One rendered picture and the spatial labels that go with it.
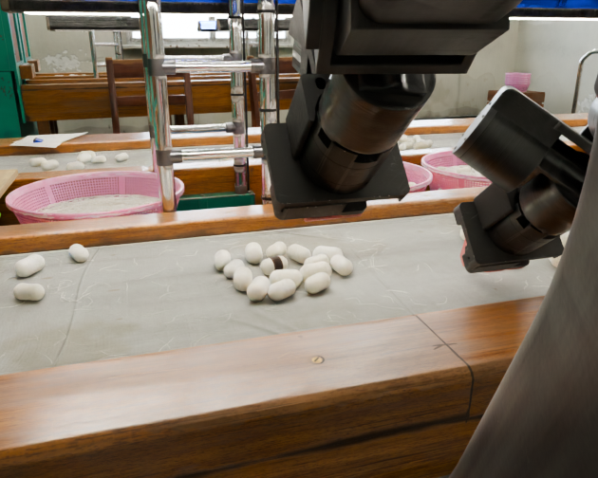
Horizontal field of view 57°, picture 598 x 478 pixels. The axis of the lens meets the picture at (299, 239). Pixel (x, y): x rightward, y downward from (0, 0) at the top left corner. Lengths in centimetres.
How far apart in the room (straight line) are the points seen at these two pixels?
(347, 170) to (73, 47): 530
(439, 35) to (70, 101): 310
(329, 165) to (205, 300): 27
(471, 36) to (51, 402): 34
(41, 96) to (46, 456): 299
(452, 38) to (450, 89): 672
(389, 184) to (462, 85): 668
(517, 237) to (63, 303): 45
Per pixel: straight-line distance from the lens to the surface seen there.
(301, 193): 39
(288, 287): 57
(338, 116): 33
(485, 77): 727
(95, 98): 331
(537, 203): 51
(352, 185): 39
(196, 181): 108
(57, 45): 562
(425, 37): 26
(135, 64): 307
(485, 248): 56
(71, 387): 43
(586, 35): 681
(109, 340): 54
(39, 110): 332
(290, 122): 40
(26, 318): 61
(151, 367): 44
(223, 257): 65
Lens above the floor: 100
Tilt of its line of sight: 20 degrees down
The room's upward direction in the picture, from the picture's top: straight up
